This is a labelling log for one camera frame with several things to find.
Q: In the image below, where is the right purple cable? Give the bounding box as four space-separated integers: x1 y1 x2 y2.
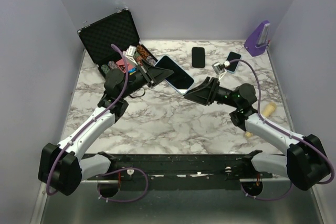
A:
223 58 335 201

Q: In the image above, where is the black cased phone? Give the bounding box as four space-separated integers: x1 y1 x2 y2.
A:
192 47 205 68

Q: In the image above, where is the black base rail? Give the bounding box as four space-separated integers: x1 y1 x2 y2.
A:
88 154 272 190

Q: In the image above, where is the light blue phone case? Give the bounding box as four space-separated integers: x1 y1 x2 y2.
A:
153 54 195 95

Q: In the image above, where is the phone in blue case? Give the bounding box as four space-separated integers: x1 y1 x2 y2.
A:
226 51 242 73

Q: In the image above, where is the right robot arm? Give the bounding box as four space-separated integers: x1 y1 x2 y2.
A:
184 77 335 191

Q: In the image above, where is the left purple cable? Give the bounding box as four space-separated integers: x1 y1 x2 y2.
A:
46 43 150 204

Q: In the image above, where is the wooden cylinder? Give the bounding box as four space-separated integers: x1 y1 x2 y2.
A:
244 102 277 139

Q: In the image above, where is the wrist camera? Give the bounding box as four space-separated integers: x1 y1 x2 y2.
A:
212 62 227 80
123 46 137 65

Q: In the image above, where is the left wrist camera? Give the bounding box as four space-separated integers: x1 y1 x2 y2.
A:
123 46 137 65

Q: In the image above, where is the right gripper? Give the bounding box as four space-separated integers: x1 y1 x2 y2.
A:
183 77 240 109

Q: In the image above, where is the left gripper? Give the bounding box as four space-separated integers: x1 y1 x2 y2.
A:
120 58 173 99

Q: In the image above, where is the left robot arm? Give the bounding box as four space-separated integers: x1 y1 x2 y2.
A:
38 62 174 196

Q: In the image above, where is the purple cable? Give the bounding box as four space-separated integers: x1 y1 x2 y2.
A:
46 43 150 204
223 58 335 201

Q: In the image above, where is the yellow dealer chip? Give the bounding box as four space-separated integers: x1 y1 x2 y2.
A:
129 68 137 74

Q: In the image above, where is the purple metronome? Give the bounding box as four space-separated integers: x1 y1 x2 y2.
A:
244 20 270 57

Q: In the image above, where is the black poker chip case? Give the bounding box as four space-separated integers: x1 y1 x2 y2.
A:
77 8 161 96

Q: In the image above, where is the pink card box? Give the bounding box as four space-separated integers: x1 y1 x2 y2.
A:
116 59 136 73

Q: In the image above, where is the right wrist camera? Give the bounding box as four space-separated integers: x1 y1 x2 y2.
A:
212 62 227 80

